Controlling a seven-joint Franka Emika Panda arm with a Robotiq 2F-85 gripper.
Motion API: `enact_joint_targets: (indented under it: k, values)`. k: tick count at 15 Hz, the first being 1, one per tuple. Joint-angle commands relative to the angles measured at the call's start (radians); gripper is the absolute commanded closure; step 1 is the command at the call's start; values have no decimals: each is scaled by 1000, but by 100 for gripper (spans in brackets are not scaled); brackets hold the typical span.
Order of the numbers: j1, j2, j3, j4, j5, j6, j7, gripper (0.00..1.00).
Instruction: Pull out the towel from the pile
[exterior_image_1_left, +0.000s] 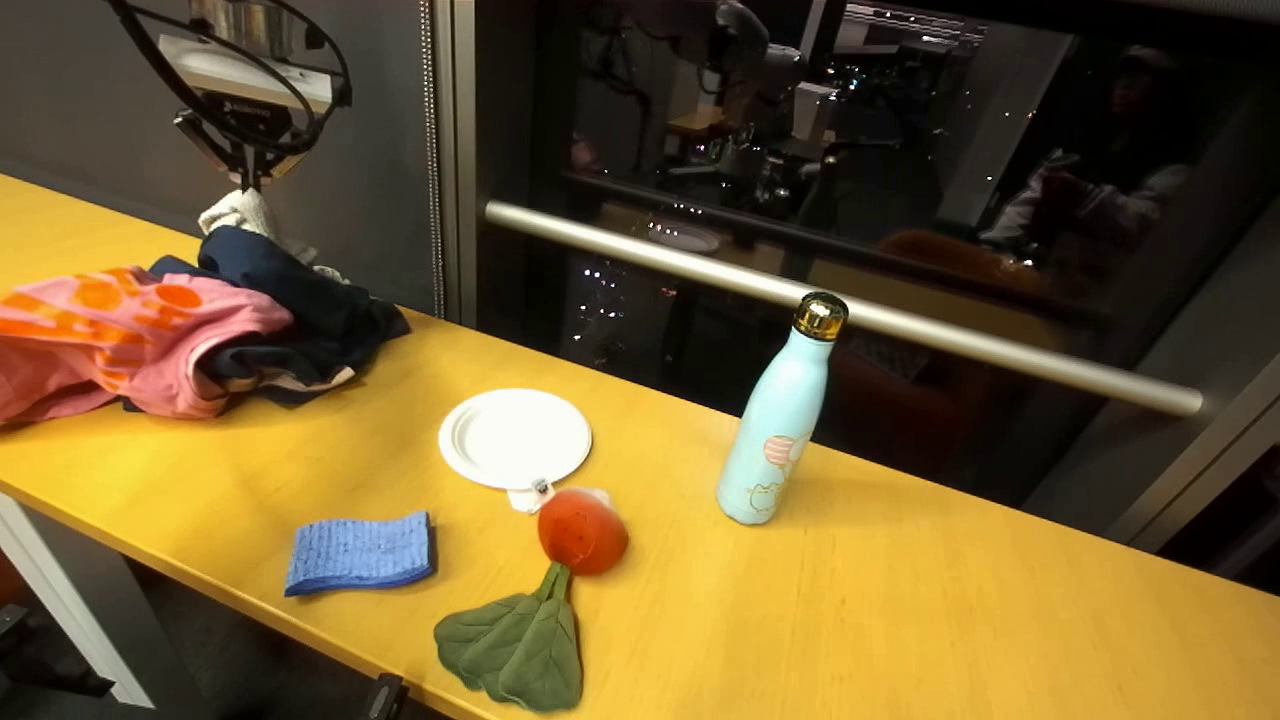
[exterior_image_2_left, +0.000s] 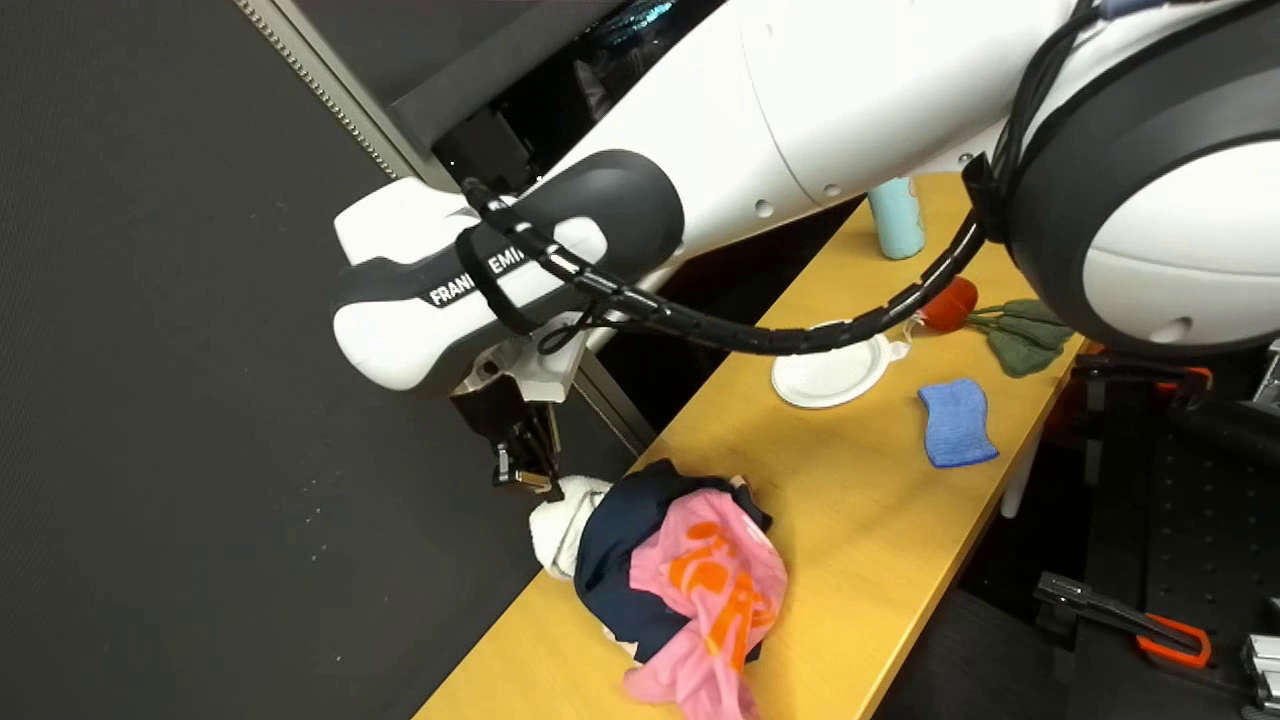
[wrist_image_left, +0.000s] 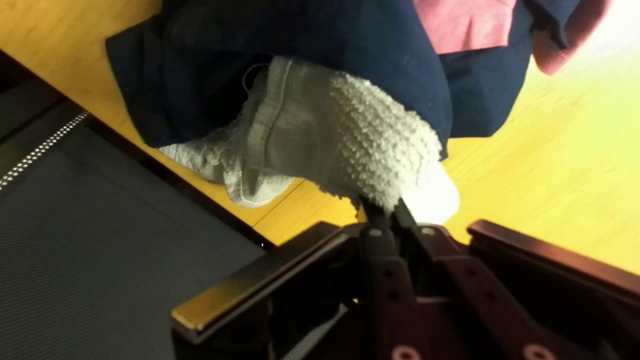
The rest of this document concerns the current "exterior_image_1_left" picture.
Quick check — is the white round plate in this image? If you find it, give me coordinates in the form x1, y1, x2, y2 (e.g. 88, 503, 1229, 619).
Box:
436, 383, 596, 496

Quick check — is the pink towel with orange dots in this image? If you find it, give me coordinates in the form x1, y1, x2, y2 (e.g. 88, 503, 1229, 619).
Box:
0, 265, 296, 433

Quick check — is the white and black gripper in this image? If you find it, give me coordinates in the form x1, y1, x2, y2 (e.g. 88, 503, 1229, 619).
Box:
157, 32, 335, 197

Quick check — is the white cloth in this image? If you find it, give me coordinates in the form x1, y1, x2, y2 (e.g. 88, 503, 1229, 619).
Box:
196, 185, 279, 248

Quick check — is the aluminium window frame post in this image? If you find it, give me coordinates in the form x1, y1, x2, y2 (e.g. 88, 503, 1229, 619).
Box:
1106, 357, 1280, 552
419, 0, 482, 318

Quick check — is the light teal water bottle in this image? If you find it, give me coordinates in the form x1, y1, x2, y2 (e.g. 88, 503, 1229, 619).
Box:
711, 287, 854, 529

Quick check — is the white table leg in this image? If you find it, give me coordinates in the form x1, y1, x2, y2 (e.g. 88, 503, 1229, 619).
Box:
0, 493, 157, 712

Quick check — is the silver metal handrail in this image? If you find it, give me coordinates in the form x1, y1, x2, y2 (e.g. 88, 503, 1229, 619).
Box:
482, 197, 1210, 420

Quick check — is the blue sponge cloth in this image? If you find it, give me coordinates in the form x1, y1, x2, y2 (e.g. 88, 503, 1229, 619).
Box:
279, 508, 441, 599

